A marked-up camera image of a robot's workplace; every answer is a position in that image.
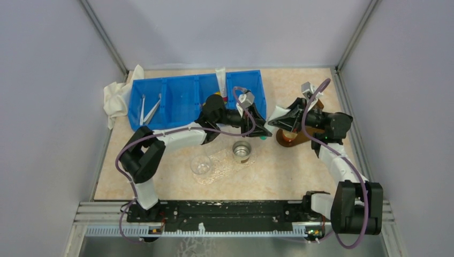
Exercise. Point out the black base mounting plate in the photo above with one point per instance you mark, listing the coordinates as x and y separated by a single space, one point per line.
279 218

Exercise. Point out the aluminium frame rail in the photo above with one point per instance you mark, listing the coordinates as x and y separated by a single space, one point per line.
106 218

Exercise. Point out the white toothpaste teal cap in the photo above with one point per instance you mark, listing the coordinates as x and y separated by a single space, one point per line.
277 112

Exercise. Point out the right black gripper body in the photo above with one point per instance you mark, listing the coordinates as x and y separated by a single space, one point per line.
316 119

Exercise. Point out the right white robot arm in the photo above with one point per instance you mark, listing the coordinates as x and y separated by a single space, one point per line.
357 205

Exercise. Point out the white ceramic cup cork base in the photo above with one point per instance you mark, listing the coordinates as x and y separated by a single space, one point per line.
288 136

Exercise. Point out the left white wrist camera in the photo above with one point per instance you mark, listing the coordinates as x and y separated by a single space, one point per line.
245 100

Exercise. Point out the tall white toothpaste tube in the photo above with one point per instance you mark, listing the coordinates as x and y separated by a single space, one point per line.
221 80

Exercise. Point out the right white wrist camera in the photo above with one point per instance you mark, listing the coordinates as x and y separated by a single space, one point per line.
308 90

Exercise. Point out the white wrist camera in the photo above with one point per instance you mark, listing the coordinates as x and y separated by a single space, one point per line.
245 100
308 90

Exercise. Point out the clear glass cup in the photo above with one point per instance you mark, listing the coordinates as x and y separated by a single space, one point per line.
200 164

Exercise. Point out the white crumpled cloth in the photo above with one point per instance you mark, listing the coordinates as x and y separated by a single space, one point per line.
116 97

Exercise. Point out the brown wooden tray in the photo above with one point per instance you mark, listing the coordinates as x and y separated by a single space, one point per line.
301 138

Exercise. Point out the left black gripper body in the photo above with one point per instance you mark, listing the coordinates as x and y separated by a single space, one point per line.
232 117

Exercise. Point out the clear textured oval tray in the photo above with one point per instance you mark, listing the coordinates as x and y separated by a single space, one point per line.
223 166

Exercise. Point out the blue divided plastic bin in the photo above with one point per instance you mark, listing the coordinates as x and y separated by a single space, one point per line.
183 96

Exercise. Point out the silver metal cup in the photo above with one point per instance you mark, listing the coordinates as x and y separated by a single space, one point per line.
241 151

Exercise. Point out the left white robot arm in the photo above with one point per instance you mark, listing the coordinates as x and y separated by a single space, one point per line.
140 158

